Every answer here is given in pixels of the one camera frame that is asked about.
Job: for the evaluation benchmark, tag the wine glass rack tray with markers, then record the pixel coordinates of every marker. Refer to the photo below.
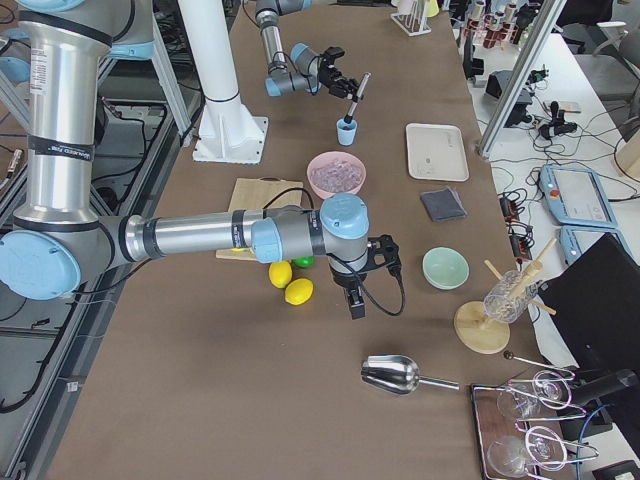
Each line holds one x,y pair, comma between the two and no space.
517,426

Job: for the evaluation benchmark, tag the grey folded cloth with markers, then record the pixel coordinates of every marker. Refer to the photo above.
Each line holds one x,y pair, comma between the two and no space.
443,205

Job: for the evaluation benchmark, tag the green bowl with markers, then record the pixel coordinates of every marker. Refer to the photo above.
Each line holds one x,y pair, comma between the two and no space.
445,268

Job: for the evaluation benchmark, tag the cream rabbit tray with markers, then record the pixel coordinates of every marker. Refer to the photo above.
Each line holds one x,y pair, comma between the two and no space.
436,152

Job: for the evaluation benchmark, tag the white wire cup rack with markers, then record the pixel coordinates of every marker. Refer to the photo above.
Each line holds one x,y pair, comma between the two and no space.
415,24

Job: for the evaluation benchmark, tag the metal scoop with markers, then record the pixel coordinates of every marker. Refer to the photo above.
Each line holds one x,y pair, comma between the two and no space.
399,374

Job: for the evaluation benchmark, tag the aluminium frame post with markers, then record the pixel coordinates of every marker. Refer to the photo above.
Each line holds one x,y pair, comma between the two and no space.
546,19

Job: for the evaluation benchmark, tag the yellow cup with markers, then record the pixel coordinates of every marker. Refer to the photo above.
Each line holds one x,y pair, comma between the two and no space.
432,8

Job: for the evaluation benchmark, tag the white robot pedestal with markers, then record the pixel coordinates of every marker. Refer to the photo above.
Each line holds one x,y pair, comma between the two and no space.
228,132

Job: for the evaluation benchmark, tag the green lime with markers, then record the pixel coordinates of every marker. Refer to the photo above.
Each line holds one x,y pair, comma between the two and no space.
303,262

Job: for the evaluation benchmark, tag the yellow lemon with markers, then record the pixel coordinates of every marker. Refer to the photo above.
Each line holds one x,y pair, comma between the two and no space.
299,291
280,274

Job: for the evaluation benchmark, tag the clear ice cubes pile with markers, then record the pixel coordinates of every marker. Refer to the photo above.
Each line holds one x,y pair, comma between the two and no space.
337,176

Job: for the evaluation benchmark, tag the teach pendant tablet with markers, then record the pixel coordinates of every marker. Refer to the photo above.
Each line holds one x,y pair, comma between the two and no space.
575,196
575,240

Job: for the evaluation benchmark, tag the pink cup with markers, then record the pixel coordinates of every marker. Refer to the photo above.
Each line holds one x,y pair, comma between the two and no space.
404,7

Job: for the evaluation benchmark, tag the clear glass on stand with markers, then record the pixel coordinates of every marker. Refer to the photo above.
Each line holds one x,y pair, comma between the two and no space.
506,301

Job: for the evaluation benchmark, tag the wooden stand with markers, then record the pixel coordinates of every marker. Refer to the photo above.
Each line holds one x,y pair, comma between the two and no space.
475,329

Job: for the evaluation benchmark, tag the metal muddler with black cap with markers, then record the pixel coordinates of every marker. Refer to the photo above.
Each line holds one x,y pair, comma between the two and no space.
357,97

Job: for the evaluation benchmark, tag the light blue cup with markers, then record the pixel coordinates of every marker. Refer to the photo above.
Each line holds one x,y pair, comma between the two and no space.
346,131

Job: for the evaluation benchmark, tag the pink bowl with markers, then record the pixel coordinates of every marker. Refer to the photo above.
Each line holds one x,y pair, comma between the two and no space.
325,158

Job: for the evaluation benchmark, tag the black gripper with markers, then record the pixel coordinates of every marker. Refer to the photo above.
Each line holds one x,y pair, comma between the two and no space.
330,75
343,278

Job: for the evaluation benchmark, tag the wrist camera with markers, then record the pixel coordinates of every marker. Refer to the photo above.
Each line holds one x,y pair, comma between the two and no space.
383,252
332,54

